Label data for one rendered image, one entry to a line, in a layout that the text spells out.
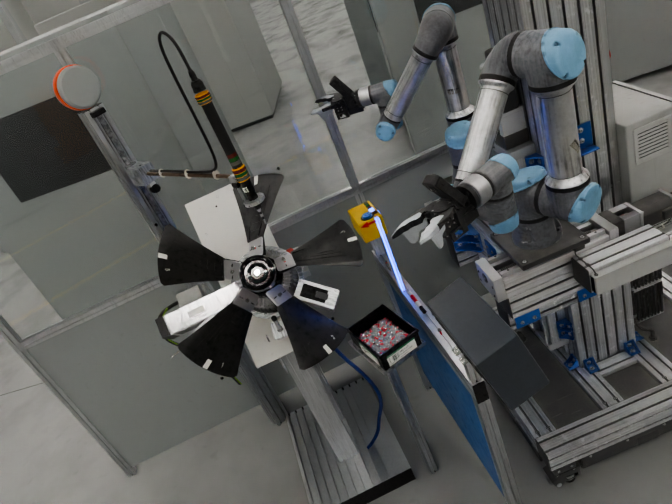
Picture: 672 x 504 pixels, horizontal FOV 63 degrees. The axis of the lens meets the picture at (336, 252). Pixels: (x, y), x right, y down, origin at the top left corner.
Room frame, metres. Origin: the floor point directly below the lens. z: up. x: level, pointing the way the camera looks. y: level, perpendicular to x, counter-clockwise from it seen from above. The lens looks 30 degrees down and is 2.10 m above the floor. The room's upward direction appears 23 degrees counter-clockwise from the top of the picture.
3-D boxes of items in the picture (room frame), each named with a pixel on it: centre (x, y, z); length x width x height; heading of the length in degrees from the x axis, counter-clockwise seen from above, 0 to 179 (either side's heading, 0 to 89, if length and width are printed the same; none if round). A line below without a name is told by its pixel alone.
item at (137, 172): (2.12, 0.57, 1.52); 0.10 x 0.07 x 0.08; 39
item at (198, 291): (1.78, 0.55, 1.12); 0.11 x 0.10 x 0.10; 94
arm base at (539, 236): (1.40, -0.61, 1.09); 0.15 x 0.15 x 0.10
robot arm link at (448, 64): (2.02, -0.66, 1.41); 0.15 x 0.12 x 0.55; 154
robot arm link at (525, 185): (1.40, -0.61, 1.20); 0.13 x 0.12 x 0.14; 26
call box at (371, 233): (1.95, -0.17, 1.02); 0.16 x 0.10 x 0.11; 4
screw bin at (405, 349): (1.48, -0.04, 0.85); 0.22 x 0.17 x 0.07; 19
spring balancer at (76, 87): (2.19, 0.63, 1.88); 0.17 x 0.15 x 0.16; 94
